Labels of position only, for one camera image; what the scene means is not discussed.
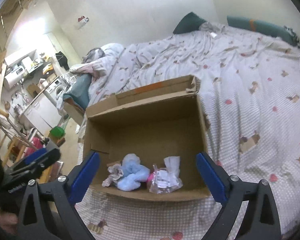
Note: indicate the pink white bedding pile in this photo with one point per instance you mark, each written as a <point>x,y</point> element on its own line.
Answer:
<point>99,61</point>

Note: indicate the brown cardboard box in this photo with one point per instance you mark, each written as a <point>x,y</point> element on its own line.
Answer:
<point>154,122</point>

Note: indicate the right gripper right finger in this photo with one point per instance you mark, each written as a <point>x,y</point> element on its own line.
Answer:
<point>261,218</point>

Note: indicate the teal bolster with orange band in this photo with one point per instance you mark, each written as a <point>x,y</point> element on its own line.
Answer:
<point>285,33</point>

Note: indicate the beige lace scrunchie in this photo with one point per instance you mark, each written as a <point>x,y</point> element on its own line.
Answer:
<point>163,182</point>

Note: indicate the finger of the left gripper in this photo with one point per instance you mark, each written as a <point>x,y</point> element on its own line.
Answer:
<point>33,165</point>

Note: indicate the white washing machine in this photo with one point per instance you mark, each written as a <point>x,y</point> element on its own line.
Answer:
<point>55,90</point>

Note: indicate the teal folded blanket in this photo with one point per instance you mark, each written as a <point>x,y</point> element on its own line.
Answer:
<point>77,95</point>

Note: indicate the light blue plush toy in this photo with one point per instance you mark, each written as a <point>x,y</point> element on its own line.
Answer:
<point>133,173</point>

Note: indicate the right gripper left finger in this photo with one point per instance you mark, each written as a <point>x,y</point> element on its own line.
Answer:
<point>48,210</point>

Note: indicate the white scrunchie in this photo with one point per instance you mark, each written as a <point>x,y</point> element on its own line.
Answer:
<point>115,174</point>

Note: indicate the dark green pillow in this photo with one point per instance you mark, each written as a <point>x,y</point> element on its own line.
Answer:
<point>189,23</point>

